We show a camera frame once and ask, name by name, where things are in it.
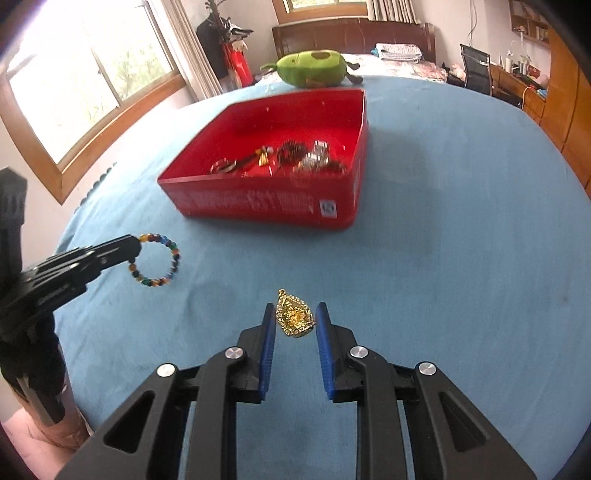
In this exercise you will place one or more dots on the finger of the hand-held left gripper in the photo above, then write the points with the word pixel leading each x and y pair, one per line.
pixel 111 251

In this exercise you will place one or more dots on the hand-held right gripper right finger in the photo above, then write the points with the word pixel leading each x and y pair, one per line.
pixel 325 355

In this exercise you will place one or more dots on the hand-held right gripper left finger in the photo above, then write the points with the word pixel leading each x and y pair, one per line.
pixel 267 355

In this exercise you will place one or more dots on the gold pendant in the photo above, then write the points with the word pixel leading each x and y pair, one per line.
pixel 295 316

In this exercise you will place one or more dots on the red box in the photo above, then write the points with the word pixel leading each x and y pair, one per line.
pixel 258 203

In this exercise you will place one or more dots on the silver metal watch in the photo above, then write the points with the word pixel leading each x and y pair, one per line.
pixel 316 154

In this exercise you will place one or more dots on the person's left forearm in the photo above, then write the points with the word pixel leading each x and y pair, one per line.
pixel 60 429

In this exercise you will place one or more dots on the person's left hand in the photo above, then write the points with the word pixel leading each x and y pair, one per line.
pixel 27 355

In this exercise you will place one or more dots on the pink cushion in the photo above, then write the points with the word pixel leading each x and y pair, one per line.
pixel 18 438

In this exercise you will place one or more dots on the blue blanket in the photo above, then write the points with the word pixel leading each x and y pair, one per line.
pixel 461 277

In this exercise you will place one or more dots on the beige curtain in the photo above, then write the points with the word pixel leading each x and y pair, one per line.
pixel 194 46

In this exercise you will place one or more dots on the red bag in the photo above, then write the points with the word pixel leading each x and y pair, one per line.
pixel 238 67

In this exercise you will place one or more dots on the black hanging clothes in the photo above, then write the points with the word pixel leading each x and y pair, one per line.
pixel 214 41

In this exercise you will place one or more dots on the green avocado plush toy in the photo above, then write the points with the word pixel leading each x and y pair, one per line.
pixel 309 69

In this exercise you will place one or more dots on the floral bed sheet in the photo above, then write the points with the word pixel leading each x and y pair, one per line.
pixel 415 70

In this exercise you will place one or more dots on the folded white blanket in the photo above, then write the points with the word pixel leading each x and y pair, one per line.
pixel 398 51

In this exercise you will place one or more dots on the dark wooden headboard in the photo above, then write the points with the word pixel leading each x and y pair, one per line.
pixel 351 37

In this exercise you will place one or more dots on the small wooden framed window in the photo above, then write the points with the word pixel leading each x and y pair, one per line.
pixel 323 7

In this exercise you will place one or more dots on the black office chair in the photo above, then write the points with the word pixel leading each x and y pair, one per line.
pixel 475 64

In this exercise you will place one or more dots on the wooden desk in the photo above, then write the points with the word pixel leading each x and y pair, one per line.
pixel 526 97

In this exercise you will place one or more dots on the wooden wardrobe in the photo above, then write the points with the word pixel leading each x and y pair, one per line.
pixel 572 106

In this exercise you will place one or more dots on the wooden wall shelf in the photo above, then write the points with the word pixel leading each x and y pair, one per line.
pixel 531 21

